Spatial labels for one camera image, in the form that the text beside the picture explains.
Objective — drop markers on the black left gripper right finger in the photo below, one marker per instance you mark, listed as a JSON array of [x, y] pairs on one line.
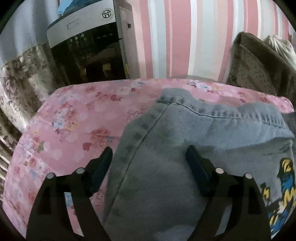
[[235, 209]]

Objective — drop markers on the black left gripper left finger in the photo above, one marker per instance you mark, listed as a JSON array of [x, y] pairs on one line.
[[49, 219]]

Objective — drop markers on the grey denim jacket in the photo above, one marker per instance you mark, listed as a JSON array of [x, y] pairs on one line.
[[151, 192]]

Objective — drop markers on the floral curtain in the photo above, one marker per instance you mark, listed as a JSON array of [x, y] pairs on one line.
[[26, 82]]

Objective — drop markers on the brown sofa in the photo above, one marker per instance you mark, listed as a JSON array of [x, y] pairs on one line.
[[258, 67]]

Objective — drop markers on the white garment on sofa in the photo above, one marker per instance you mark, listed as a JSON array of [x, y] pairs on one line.
[[283, 47]]

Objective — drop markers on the grey water dispenser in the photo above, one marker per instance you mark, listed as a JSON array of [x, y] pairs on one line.
[[95, 43]]

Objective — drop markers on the blue cloth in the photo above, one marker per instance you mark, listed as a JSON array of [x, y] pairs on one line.
[[67, 6]]

